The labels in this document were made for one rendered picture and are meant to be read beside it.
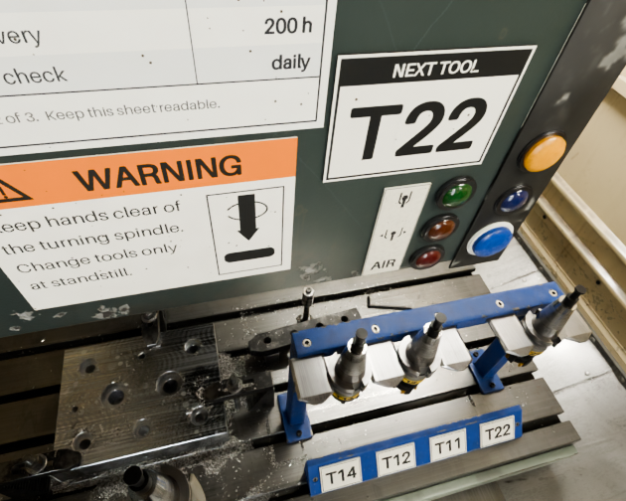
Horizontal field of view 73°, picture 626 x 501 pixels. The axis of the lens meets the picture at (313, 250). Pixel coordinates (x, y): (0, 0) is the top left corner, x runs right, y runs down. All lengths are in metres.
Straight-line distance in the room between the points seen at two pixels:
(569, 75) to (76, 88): 0.23
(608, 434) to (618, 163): 0.63
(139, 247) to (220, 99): 0.10
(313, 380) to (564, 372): 0.81
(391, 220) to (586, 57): 0.13
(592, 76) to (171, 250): 0.24
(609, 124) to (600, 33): 0.96
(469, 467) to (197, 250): 0.82
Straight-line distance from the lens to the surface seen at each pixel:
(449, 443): 0.95
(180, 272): 0.27
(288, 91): 0.20
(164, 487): 0.48
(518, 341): 0.76
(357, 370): 0.60
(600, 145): 1.24
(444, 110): 0.24
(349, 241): 0.28
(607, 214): 1.24
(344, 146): 0.22
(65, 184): 0.23
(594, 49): 0.27
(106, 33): 0.18
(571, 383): 1.29
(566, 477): 1.25
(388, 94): 0.22
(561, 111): 0.28
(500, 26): 0.23
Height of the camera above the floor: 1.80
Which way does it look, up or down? 50 degrees down
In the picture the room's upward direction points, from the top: 7 degrees clockwise
